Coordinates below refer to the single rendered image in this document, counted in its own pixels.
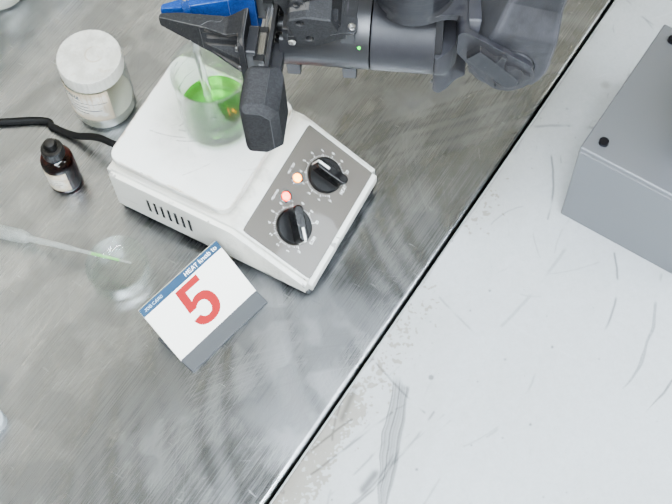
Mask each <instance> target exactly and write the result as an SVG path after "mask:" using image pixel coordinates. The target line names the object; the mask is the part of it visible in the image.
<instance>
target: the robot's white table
mask: <svg viewBox="0 0 672 504"><path fill-rule="evenodd" d="M665 24H666V25H668V26H670V27H672V0H614V2H613V3H612V5H611V6H610V8H609V9H608V11H607V12H606V13H605V15H604V16H603V18H602V19H601V21H600V22H599V24H598V25H597V27H596V28H595V30H594V31H593V32H592V34H591V35H590V37H589V38H588V40H587V41H586V43H585V44H584V46H583V47H582V48H581V50H580V51H579V53H578V54H577V56H576V57H575V59H574V60H573V62H572V63H571V64H570V66H569V67H568V69H567V70H566V72H565V73H564V75H563V76H562V78H561V79H560V81H559V82H558V83H557V85H556V86H555V88H554V89H553V91H552V92H551V94H550V95H549V97H548V98H547V99H546V101H545V102H544V104H543V105H542V107H541V108H540V110H539V111H538V113H537V114H536V115H535V117H534V118H533V120H532V121H531V123H530V124H529V126H528V127H527V129H526V130H525V131H524V133H523V134H522V136H521V137H520V139H519V140H518V142H517V143H516V145H515V146H514V148H513V149H512V150H511V152H510V153H509V155H508V156H507V158H506V159H505V161H504V162H503V164H502V165H501V166H500V168H499V169H498V171H497V172H496V174H495V175H494V177H493V178H492V180H491V181H490V182H489V184H488V185H487V187H486V188H485V190H484V191H483V193H482V194H481V196H480V197H479V198H478V200H477V201H476V203H475V204H474V206H473V207H472V209H471V210H470V212H469V213H468V215H467V216H466V217H465V219H464V220H463V222H462V223H461V225H460V226H459V228H458V229H457V231H456V232H455V233H454V235H453V236H452V238H451V239H450V241H449V242H448V244H447V245H446V247H445V248H444V249H443V251H442V252H441V254H440V255H439V257H438V258H437V260H436V261H435V263H434V264H433V265H432V267H431V268H430V270H429V271H428V273H427V274H426V276H425V277H424V279H423V280H422V282H421V283H420V284H419V286H418V287H417V289H416V290H415V292H414V293H413V295H412V296H411V298H410V299H409V300H408V302H407V303H406V305H405V306H404V308H403V309H402V311H401V312H400V314H399V315H398V316H397V318H396V319H395V321H394V322H393V324H392V325H391V327H390V328H389V330H388V331H387V333H386V334H385V335H384V337H383V338H382V340H381V341H380V343H379V344H378V346H377V347H376V349H375V350H374V351H373V353H372V354H371V356H370V357H369V359H368V360H367V362H366V363H365V365H364V366H363V367H362V369H361V370H360V372H359V373H358V375H357V376H356V378H355V379H354V381H353V382H352V383H351V385H350V386H349V388H348V389H347V391H346V392H345V394H344V395H343V397H342V398H341V400H340V401H339V402H338V404H337V405H336V407H335V408H334V410H333V411H332V413H331V414H330V416H329V417H328V418H327V420H326V421H325V423H324V424H323V426H322V427H321V429H320V430H319V432H318V433H317V434H316V436H315V437H314V439H313V440H312V442H311V443H310V445H309V446H308V448H307V449H306V450H305V452H304V453H303V455H302V456H301V458H300V459H299V461H298V462H297V464H296V465H295V467H294V468H293V469H292V471H291V472H290V474H289V475H288V477H287V478H286V480H285V481H284V483H283V484H282V485H281V487H280V488H279V490H278V491H277V493H276V494H275V496H274V497H273V499H272V500H271V501H270V503H269V504H672V274H671V273H669V272H668V271H666V270H664V269H662V268H660V267H658V266H657V265H655V264H653V263H651V262H649V261H647V260H646V259H644V258H642V257H640V256H638V255H636V254H635V253H633V252H631V251H629V250H627V249H625V248H624V247H622V246H620V245H618V244H616V243H614V242H613V241H611V240H609V239H607V238H605V237H603V236H602V235H600V234H598V233H596V232H594V231H592V230H591V229H589V228H587V227H585V226H583V225H582V224H580V223H578V222H576V221H574V220H572V219H571V218H569V217H567V216H565V215H563V214H561V211H562V207H563V204H564V201H565V197H566V194H567V190H568V187H569V184H570V180H571V177H572V174H573V170H574V167H575V163H576V160H577V157H578V153H579V150H580V147H581V145H582V144H583V142H584V141H585V139H586V138H587V137H588V135H589V134H590V132H591V131H592V129H593V128H594V126H595V125H596V123H597V122H598V120H599V119H600V118H601V116H602V115H603V113H604V112H605V110H606V109H607V107H608V106H609V104H610V103H611V101H612V100H613V99H614V97H615V96H616V94H617V93H618V91H619V90H620V88H621V87H622V85H623V84H624V82H625V81H626V80H627V78H628V77H629V75H630V74H631V72H632V71H633V69H634V68H635V66H636V65H637V63H638V62H639V61H640V59H641V58H642V56H643V55H644V53H645V52H646V50H647V49H648V47H649V46H650V44H651V43H652V42H653V40H654V39H655V37H656V36H657V34H658V33H659V31H660V30H661V28H662V27H663V25H665Z"/></svg>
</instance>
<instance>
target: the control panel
mask: <svg viewBox="0 0 672 504"><path fill-rule="evenodd" d="M321 157H327V158H331V159H333V160H334V161H335V162H337V163H338V165H339V166H340V168H341V170H342V173H343V174H345V175H346V176H347V177H348V181H347V183H346V184H344V185H342V186H340V187H339V188H338V189H337V190H336V191H334V192H332V193H328V194H325V193H321V192H318V191H317V190H315V189H314V188H313V186H312V185H311V183H310V181H309V178H308V170H309V167H310V165H311V163H312V162H313V161H315V160H316V159H318V158H321ZM297 173H298V174H300V175H301V177H302V180H301V181H300V182H299V183H297V182H295V181H294V180H293V175H294V174H297ZM371 175H372V172H370V171H369V170H368V169H367V168H365V167H364V166H363V165H361V164H360V163H359V162H358V161H356V160H355V159H354V158H352V157H351V156H350V155H348V154H347V153H346V152H345V151H343V150H342V149H341V148H339V147H338V146H337V145H335V144H334V143H333V142H332V141H330V140H329V139H328V138H326V137H325V136H324V135H322V134H321V133H320V132H319V131H317V130H316V129H315V128H313V127H312V126H310V125H309V126H308V127H307V128H306V130H305V131H304V133H303V134H302V136H301V138H300V139H299V141H298V142H297V144H296V146H295V147H294V149H293V150H292V152H291V153H290V155H289V157H288V158H287V160H286V161H285V163H284V165H283V166H282V168H281V169H280V171H279V173H278V174H277V176H276V177H275V179H274V181H273V182H272V184H271V185H270V187H269V189H268V190H267V192H266V193H265V195H264V196H263V198H262V200H261V201H260V203H259V204H258V206H257V208H256V209H255V211H254V212H253V214H252V216H251V217H250V219H249V220H248V222H247V224H246V225H245V227H244V229H243V231H244V232H245V233H246V234H248V235H249V236H250V237H252V238H253V239H255V240H256V241H257V242H259V243H260V244H261V245H263V246H264V247H266V248H267V249H268V250H270V251H271V252H272V253H274V254H275V255H277V256H278V257H279V258H281V259H282V260H283V261H285V262H286V263H288V264H289V265H290V266H292V267H293V268H294V269H296V270H297V271H299V272H300V273H301V274H303V275H304V276H305V277H307V278H309V279H310V278H311V276H312V275H313V273H314V271H315V270H316V268H317V266H318V265H319V263H320V261H321V260H322V258H323V256H324V255H325V253H326V251H327V249H328V248H329V246H330V244H331V243H332V241H333V239H334V238H335V236H336V234H337V233H338V231H339V229H340V228H341V226H342V224H343V222H344V221H345V219H346V217H347V216H348V214H349V212H350V211H351V209H352V207H353V206H354V204H355V202H356V201H357V199H358V197H359V195H360V194H361V192H362V190H363V189H364V187H365V185H366V184H367V182H368V180H369V179H370V177H371ZM283 192H288V193H289V194H290V199H289V200H288V201H285V200H283V198H282V193H283ZM295 205H301V206H302V207H303V211H304V212H305V213H306V214H307V215H308V216H309V218H310V220H311V223H312V232H311V235H310V237H309V239H308V240H307V242H305V243H303V244H299V245H291V244H288V243H286V242H285V241H283V240H282V239H281V237H280V236H279V234H278V232H277V227H276V224H277V219H278V217H279V215H280V214H281V213H282V212H283V211H284V210H286V209H289V208H291V207H293V206H295Z"/></svg>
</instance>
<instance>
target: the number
mask: <svg viewBox="0 0 672 504"><path fill-rule="evenodd" d="M249 288H250V287H249V286H248V285H247V283H246V282H245V281H244V280H243V278H242V277H241V276H240V275H239V273H238V272H237V271H236V270H235V268H234V267H233V266H232V265H231V263H230V262H229V261H228V260H227V258H226V257H225V256H224V255H223V253H222V252H221V251H220V250H218V251H217V252H216V253H215V254H214V255H213V256H212V257H211V258H209V259H208V260H207V261H206V262H205V263H204V264H203V265H202V266H201V267H200V268H198V269H197V270H196V271H195V272H194V273H193V274H192V275H191V276H190V277H189V278H188V279H186V280H185V281H184V282H183V283H182V284H181V285H180V286H179V287H178V288H177V289H175V290H174V291H173V292H172V293H171V294H170V295H169V296H168V297H167V298H166V299H164V300H163V301H162V302H161V303H160V304H159V305H158V306H157V307H156V308H155V309H153V310H152V311H151V312H150V313H149V314H148V315H147V316H148V317H149V319H150V320H151V321H152V322H153V323H154V325H155V326H156V327H157V328H158V329H159V330H160V332H161V333H162V334H163V335H164V336H165V338H166V339H167V340H168V341H169V342H170V343H171V345H172V346H173V347H174V348H175V349H176V351H177V352H178V353H180V352H181V351H182V350H184V349H185V348H186V347H187V346H188V345H189V344H190V343H191V342H192V341H193V340H194V339H195V338H196V337H197V336H199V335H200V334H201V333H202V332H203V331H204V330H205V329H206V328H207V327H208V326H209V325H210V324H211V323H212V322H214V321H215V320H216V319H217V318H218V317H219V316H220V315H221V314H222V313H223V312H224V311H225V310H226V309H227V308H229V307H230V306H231V305H232V304H233V303H234V302H235V301H236V300H237V299H238V298H239V297H240V296H241V295H243V294H244V293H245V292H246V291H247V290H248V289H249Z"/></svg>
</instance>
